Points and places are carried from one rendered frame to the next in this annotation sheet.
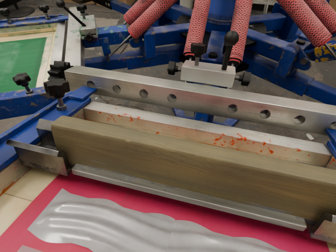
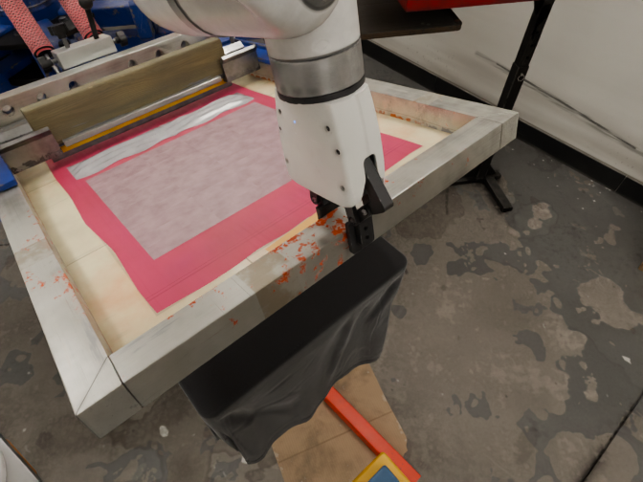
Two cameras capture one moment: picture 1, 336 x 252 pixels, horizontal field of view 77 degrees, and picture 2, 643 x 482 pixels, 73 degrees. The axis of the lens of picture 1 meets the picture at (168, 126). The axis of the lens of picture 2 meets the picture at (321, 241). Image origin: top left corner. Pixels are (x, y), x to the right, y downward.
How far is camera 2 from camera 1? 70 cm
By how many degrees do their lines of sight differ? 35
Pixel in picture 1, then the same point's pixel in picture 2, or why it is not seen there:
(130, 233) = (141, 140)
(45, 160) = (37, 148)
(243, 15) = not seen: outside the picture
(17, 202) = (46, 186)
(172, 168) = (131, 91)
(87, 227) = (113, 154)
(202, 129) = not seen: hidden behind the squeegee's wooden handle
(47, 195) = (61, 173)
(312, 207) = (214, 64)
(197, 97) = (97, 71)
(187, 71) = (65, 56)
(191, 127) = not seen: hidden behind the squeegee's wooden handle
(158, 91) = (56, 86)
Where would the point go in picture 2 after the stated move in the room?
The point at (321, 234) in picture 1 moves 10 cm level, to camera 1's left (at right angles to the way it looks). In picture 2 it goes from (230, 76) to (194, 98)
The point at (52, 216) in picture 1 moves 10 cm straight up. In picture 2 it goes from (84, 165) to (55, 116)
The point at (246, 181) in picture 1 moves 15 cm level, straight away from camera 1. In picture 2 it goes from (174, 69) to (167, 33)
